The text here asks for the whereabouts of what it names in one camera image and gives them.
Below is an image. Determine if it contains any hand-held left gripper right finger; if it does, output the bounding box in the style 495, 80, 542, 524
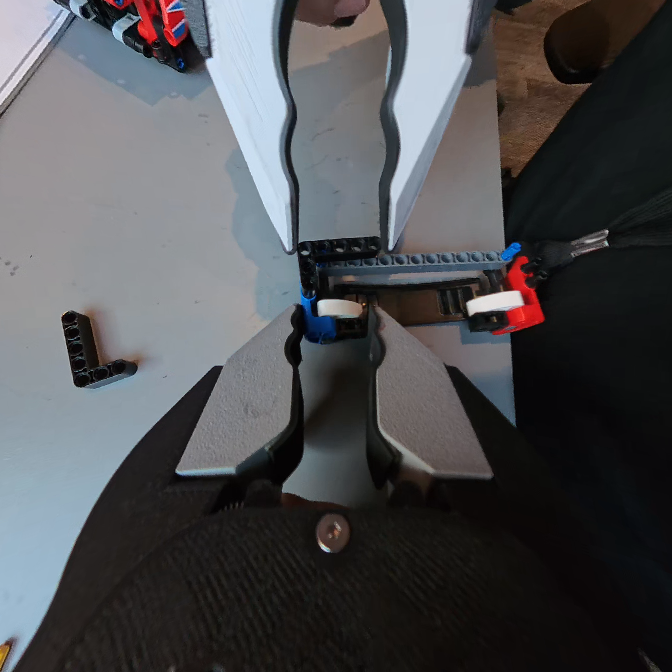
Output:
367, 304, 494, 489

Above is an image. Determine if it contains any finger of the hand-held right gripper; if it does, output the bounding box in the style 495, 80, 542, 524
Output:
205, 0, 301, 255
378, 0, 474, 253

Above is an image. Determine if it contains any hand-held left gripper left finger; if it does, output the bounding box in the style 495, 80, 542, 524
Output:
175, 303, 306, 486

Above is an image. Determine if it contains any grey beam brick assembly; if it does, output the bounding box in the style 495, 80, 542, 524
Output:
296, 236, 547, 345

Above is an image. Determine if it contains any black L-shaped beam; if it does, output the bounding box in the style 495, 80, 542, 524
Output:
297, 236, 382, 304
60, 310, 139, 390

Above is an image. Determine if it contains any grey desk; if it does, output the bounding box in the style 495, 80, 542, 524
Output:
0, 0, 518, 654

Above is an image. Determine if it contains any person's right hand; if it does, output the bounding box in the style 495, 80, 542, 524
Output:
293, 0, 371, 28

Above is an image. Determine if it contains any red blue white toy car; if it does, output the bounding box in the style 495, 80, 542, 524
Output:
52, 0, 208, 72

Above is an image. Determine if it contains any dark round object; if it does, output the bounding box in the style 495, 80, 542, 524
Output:
543, 0, 657, 85

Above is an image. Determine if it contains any building instruction booklet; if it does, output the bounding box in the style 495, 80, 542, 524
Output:
0, 0, 77, 113

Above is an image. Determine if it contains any black lanyard with clear clip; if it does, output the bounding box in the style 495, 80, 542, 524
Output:
525, 189, 672, 281

